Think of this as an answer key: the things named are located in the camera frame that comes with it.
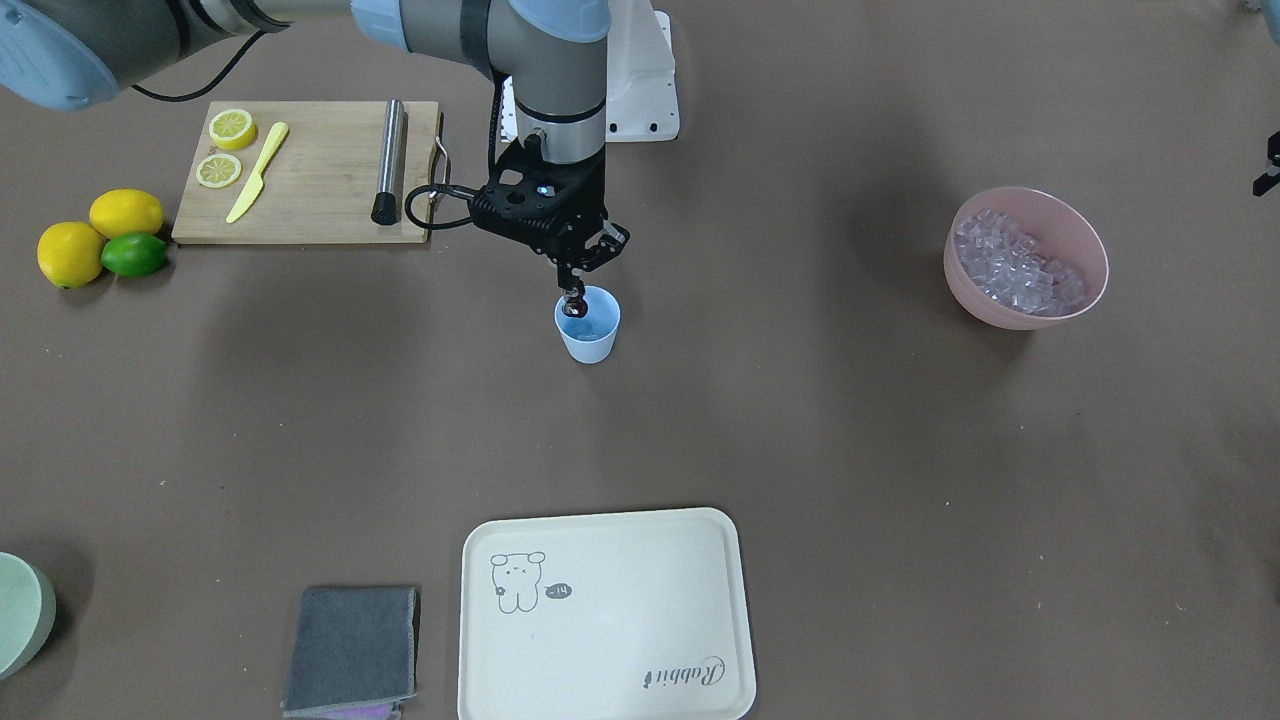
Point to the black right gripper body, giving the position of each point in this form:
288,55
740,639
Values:
588,199

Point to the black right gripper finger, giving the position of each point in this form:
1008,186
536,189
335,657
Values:
568,281
582,285

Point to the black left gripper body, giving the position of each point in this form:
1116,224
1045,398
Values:
1268,178

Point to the dark red cherries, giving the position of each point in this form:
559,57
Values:
575,306

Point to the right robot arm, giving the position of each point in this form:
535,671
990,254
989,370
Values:
71,55

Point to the light blue plastic cup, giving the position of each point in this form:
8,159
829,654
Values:
589,339

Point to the pile of clear ice cubes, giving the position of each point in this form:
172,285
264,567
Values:
1007,266

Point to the pink bowl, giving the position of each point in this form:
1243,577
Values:
1063,232

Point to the wooden cutting board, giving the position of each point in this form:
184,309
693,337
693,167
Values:
319,188

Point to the yellow plastic knife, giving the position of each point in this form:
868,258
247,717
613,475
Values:
255,182

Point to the cream serving tray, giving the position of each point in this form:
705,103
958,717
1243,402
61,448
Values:
624,615

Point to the lemon slice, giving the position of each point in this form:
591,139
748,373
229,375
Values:
219,170
232,129

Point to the grey folded cloth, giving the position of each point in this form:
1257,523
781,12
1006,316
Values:
354,653

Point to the green lime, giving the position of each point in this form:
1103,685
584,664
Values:
134,254

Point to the yellow lemon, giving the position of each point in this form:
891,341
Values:
126,210
69,254

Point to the mint green bowl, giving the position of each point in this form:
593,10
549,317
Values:
28,611

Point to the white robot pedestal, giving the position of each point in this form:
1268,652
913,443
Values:
641,104

